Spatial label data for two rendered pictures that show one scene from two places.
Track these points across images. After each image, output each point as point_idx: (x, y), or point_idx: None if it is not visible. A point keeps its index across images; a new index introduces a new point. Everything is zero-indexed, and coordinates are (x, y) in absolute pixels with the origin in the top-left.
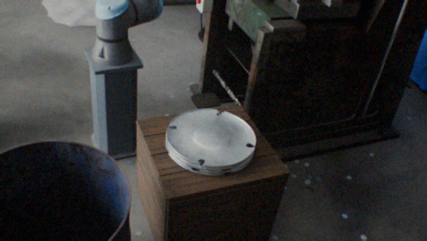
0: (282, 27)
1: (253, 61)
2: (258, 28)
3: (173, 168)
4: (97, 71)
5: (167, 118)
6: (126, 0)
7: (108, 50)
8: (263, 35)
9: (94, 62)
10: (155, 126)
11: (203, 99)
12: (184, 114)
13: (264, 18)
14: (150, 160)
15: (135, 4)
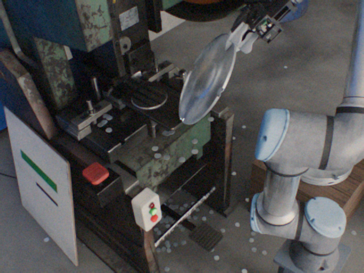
0: (220, 102)
1: (227, 144)
2: (227, 120)
3: (358, 165)
4: (348, 246)
5: (316, 194)
6: (316, 197)
7: None
8: (233, 116)
9: (339, 260)
10: (333, 197)
11: (207, 238)
12: (311, 177)
13: (202, 123)
14: (360, 186)
15: (300, 201)
